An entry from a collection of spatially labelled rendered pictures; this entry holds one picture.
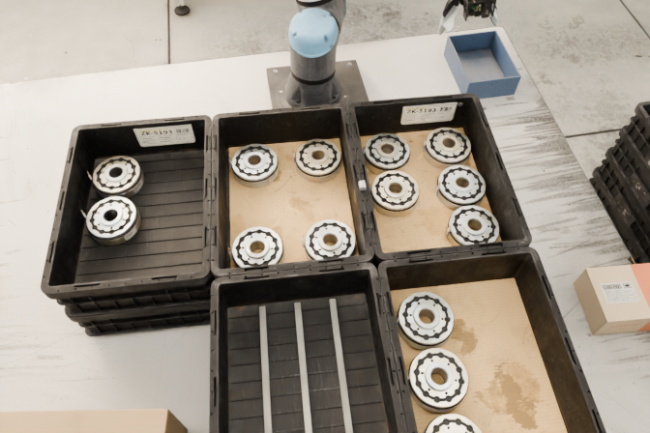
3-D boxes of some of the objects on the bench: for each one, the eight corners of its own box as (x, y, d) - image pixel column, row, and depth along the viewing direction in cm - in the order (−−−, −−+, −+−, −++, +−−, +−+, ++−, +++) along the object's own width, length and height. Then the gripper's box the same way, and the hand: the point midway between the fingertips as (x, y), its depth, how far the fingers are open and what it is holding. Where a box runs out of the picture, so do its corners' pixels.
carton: (592, 335, 115) (607, 322, 109) (573, 283, 122) (585, 268, 116) (665, 329, 116) (684, 315, 110) (641, 277, 123) (658, 262, 117)
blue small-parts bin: (443, 54, 166) (447, 36, 160) (489, 48, 167) (496, 30, 162) (463, 101, 154) (469, 83, 149) (515, 94, 156) (521, 76, 150)
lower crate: (106, 187, 137) (90, 157, 128) (226, 175, 139) (220, 145, 130) (85, 340, 115) (62, 318, 105) (228, 325, 116) (220, 303, 107)
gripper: (444, -15, 125) (437, 52, 142) (528, -29, 125) (512, 39, 142) (434, -37, 130) (428, 30, 147) (516, -50, 130) (501, 18, 147)
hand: (466, 28), depth 146 cm, fingers open, 14 cm apart
